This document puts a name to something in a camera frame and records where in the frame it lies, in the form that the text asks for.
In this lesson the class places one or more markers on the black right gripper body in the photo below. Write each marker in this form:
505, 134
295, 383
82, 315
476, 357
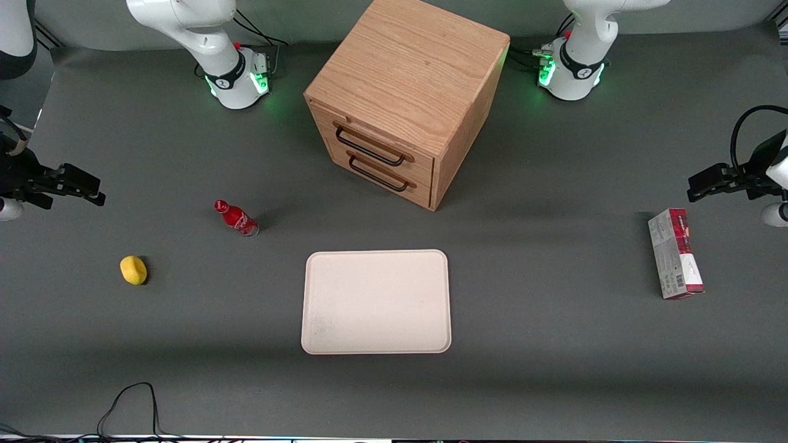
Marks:
21, 175

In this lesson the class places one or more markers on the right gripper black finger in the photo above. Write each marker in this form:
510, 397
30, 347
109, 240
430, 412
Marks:
92, 197
80, 177

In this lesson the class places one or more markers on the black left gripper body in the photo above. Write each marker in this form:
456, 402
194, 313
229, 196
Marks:
758, 166

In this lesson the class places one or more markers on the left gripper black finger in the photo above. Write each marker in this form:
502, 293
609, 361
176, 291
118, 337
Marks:
726, 177
702, 189

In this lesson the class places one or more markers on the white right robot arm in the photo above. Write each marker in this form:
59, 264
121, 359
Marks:
228, 74

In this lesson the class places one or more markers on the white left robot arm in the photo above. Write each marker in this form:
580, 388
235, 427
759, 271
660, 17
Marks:
575, 80

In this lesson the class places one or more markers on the oak wooden drawer cabinet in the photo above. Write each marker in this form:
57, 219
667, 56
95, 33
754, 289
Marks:
418, 67

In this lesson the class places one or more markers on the red plaid cardboard box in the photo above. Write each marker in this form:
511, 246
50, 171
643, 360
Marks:
668, 258

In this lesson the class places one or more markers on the yellow lemon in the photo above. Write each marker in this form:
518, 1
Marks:
133, 270

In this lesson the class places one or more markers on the red soda bottle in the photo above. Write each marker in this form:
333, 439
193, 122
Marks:
237, 218

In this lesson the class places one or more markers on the beige plastic tray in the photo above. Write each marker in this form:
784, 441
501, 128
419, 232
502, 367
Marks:
375, 301

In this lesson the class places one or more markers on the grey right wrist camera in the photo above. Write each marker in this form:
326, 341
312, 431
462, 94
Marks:
8, 210

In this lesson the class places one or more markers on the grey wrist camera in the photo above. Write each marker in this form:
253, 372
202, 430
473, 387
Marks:
775, 215
8, 210

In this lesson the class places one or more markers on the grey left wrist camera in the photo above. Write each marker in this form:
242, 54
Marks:
775, 215

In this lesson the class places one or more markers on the black frame rail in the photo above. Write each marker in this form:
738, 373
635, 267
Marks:
48, 35

